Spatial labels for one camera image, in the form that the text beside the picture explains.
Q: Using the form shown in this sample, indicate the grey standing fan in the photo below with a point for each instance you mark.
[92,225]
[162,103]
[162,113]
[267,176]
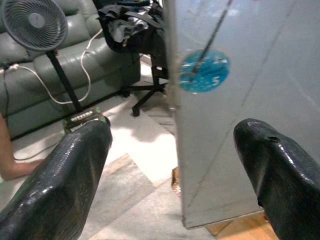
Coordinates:
[35,21]

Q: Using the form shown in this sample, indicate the black office chair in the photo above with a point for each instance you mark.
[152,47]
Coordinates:
[155,57]

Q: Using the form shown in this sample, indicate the pile of dark clothes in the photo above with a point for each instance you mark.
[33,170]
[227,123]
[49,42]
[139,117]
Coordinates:
[120,27]

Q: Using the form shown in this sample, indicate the blue round sticker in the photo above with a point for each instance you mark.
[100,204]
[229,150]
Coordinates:
[207,75]

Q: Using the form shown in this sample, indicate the green black carton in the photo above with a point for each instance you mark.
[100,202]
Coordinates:
[82,117]

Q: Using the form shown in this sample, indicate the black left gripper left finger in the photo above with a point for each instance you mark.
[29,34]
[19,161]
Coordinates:
[55,180]

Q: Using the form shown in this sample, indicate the grey green leather sofa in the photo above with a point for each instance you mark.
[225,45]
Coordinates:
[107,57]

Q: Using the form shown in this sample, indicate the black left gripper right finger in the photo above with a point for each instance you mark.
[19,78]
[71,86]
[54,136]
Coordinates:
[287,185]

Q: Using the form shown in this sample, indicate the white power strip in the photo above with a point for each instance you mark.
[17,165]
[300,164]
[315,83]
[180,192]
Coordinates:
[12,67]

